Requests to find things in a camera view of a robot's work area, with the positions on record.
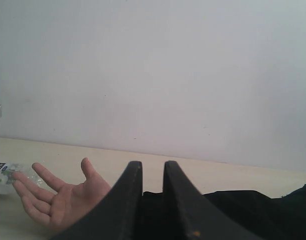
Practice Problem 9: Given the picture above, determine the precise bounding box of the black sleeved forearm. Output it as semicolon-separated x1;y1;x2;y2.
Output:
139;184;306;240

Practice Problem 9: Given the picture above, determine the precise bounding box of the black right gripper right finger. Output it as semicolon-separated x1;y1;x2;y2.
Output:
164;161;260;240

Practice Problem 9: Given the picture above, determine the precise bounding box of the jasmine tea bottle white cap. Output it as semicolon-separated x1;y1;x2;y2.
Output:
0;162;43;195

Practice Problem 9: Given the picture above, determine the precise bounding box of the person's open bare hand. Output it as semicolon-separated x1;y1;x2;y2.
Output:
12;157;111;232

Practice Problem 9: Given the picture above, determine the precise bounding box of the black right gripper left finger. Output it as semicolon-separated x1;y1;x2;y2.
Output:
52;161;142;240

